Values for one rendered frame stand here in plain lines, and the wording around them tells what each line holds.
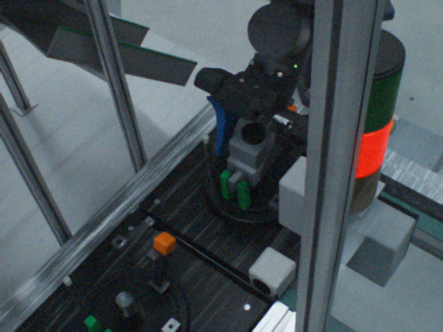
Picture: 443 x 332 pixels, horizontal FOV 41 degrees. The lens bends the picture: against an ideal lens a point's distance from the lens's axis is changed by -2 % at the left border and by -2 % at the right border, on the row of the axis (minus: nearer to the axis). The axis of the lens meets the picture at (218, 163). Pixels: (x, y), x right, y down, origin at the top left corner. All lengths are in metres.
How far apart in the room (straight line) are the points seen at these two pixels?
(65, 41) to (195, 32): 0.53
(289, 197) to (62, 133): 0.67
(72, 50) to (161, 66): 0.17
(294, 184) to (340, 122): 0.17
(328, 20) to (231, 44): 0.91
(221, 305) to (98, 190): 0.36
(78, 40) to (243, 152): 0.25
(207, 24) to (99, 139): 0.36
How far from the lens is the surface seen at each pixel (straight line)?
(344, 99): 0.37
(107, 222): 0.89
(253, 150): 0.77
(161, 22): 1.33
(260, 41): 0.66
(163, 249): 0.72
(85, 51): 0.82
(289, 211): 0.57
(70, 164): 1.10
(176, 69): 0.96
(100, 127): 1.14
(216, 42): 1.26
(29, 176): 0.80
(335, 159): 0.42
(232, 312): 0.78
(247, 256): 0.81
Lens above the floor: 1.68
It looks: 52 degrees down
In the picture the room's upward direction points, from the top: 7 degrees counter-clockwise
